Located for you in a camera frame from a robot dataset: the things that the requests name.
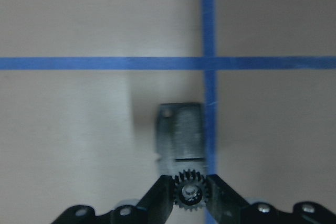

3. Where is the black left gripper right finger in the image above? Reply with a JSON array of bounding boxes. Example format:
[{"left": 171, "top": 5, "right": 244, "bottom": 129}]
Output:
[{"left": 206, "top": 174, "right": 249, "bottom": 224}]

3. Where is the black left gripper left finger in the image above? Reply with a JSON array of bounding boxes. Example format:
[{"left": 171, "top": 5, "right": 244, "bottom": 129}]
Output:
[{"left": 133, "top": 175, "right": 174, "bottom": 224}]

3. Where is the small black bearing gear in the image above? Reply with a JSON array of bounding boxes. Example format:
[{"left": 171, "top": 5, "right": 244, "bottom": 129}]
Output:
[{"left": 173, "top": 169, "right": 209, "bottom": 211}]

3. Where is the black brake pad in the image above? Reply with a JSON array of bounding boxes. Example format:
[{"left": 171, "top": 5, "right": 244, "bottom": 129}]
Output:
[{"left": 155, "top": 102, "right": 207, "bottom": 176}]

